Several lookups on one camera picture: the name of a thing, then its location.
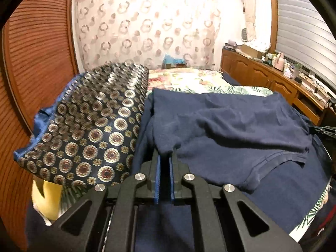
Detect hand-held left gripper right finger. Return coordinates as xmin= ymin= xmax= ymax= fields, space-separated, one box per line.
xmin=169 ymin=151 xmax=302 ymax=252

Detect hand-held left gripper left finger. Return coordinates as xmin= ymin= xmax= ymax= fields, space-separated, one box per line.
xmin=42 ymin=151 xmax=161 ymax=252

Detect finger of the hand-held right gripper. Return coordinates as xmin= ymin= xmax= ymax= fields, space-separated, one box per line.
xmin=308 ymin=125 xmax=336 ymax=137

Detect navy printed T-shirt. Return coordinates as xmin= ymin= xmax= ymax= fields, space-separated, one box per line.
xmin=131 ymin=87 xmax=331 ymax=252

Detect dark circle-patterned cloth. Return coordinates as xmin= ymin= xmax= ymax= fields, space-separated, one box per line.
xmin=13 ymin=61 xmax=150 ymax=188

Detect palm leaf blanket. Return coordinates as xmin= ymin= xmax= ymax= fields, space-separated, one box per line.
xmin=60 ymin=85 xmax=332 ymax=242

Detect pink thermos bottle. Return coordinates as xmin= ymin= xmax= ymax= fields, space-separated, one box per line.
xmin=274 ymin=52 xmax=285 ymax=71

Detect wooden sideboard cabinet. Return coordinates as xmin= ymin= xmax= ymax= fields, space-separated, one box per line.
xmin=220 ymin=48 xmax=331 ymax=126

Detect floral bedsheet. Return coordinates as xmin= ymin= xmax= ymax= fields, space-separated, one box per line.
xmin=147 ymin=67 xmax=237 ymax=95

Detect navy bedsheet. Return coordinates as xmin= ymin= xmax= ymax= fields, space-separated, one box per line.
xmin=222 ymin=72 xmax=242 ymax=87

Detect white floral cloth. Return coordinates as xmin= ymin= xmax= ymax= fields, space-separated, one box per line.
xmin=249 ymin=39 xmax=271 ymax=53

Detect grey window blind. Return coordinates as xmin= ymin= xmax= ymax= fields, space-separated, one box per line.
xmin=273 ymin=0 xmax=336 ymax=84

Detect open cardboard box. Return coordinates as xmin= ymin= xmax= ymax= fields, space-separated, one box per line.
xmin=240 ymin=44 xmax=263 ymax=58

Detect yellow pillow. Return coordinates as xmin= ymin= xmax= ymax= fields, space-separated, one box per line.
xmin=31 ymin=177 xmax=63 ymax=221

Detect blue plastic bag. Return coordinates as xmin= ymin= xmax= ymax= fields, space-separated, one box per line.
xmin=163 ymin=54 xmax=185 ymax=69

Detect beige floral side curtain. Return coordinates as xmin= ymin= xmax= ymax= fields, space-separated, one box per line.
xmin=240 ymin=0 xmax=256 ymax=42

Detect sheer circle-patterned curtain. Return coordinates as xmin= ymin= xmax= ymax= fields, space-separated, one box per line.
xmin=72 ymin=0 xmax=222 ymax=71

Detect wooden slatted wardrobe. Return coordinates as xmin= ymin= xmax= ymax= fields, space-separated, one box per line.
xmin=0 ymin=0 xmax=79 ymax=250

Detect black cables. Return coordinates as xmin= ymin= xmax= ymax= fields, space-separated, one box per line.
xmin=302 ymin=80 xmax=331 ymax=103

